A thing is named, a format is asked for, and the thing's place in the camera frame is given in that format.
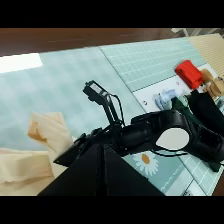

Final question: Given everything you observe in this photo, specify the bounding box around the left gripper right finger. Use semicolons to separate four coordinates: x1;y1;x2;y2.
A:
102;143;165;197

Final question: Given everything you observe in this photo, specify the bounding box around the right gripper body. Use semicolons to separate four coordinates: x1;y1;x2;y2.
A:
71;125;127;158

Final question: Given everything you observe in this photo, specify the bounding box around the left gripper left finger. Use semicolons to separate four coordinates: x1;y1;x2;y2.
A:
37;143;103;197

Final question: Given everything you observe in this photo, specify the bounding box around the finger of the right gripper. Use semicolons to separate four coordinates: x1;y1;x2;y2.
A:
53;143;98;168

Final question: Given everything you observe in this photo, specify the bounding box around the cream T-shirt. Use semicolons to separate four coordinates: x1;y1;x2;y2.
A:
0;111;81;197

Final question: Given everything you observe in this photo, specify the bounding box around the light blue garment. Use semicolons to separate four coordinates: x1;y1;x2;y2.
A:
152;87;183;111

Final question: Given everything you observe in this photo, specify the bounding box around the dark green garment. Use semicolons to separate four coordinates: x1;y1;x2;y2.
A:
171;95;194;116

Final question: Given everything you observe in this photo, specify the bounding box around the black garment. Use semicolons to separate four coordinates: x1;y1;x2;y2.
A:
186;89;224;138

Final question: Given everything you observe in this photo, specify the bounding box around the red garment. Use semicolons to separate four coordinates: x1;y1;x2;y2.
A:
175;59;205;91

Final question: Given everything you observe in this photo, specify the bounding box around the brown garment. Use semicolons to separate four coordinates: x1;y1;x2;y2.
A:
199;68;224;100

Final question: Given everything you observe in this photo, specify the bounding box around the black cable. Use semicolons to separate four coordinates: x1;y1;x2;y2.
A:
109;94;127;128

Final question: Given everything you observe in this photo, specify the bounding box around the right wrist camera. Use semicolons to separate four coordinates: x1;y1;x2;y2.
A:
82;79;124;130

